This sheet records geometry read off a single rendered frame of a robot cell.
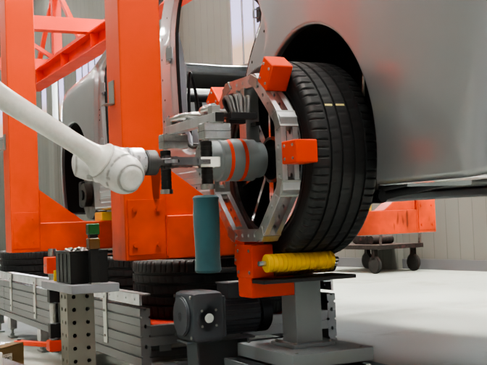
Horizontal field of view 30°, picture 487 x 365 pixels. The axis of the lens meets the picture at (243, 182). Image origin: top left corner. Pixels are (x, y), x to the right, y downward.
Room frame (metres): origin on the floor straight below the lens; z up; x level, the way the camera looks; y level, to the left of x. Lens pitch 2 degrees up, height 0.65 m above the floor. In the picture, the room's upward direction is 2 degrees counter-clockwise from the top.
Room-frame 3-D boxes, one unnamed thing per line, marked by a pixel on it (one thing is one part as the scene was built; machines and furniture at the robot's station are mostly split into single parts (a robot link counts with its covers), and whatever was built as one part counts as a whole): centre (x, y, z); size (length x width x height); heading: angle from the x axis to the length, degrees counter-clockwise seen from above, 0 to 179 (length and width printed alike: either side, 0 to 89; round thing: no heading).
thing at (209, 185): (2.75, 0.11, 0.83); 0.04 x 0.04 x 0.16
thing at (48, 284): (3.34, 0.62, 0.44); 0.43 x 0.17 x 0.03; 26
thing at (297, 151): (2.73, -0.17, 0.85); 0.09 x 0.08 x 0.07; 26
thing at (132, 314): (4.51, 0.91, 0.28); 2.47 x 0.09 x 0.22; 26
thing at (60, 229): (5.25, 0.94, 0.69); 0.52 x 0.17 x 0.35; 116
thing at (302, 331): (3.08, -0.18, 0.32); 0.40 x 0.30 x 0.28; 26
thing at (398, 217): (6.16, -0.91, 0.69); 0.52 x 0.17 x 0.35; 116
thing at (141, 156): (2.65, 0.31, 0.83); 0.09 x 0.06 x 0.09; 26
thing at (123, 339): (4.68, 0.57, 0.14); 2.47 x 0.85 x 0.27; 26
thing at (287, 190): (3.01, -0.03, 0.85); 0.54 x 0.07 x 0.54; 26
